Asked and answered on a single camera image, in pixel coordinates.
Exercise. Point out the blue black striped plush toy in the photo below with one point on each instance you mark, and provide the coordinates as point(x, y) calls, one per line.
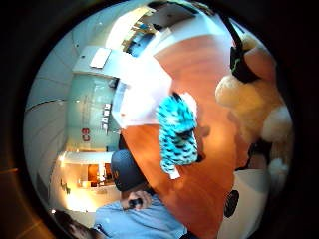
point(176, 132)

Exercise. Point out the the person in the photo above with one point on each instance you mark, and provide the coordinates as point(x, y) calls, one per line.
point(139, 219)

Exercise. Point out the white device with black grille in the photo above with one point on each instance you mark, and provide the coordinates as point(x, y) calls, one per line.
point(244, 202)

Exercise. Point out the white ceiling light panel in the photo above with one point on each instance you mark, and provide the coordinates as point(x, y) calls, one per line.
point(100, 57)

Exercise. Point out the red wall sign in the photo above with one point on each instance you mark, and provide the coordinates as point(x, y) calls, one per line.
point(85, 134)

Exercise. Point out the dark blue cap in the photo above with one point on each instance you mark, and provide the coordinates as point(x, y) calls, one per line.
point(125, 171)

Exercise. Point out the white paper sheet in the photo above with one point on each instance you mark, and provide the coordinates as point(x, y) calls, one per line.
point(143, 96)

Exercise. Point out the cream and orange plush toy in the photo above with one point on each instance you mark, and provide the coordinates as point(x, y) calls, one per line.
point(252, 103)

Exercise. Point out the lit wooden shelf unit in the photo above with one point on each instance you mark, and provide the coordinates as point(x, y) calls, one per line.
point(96, 175)

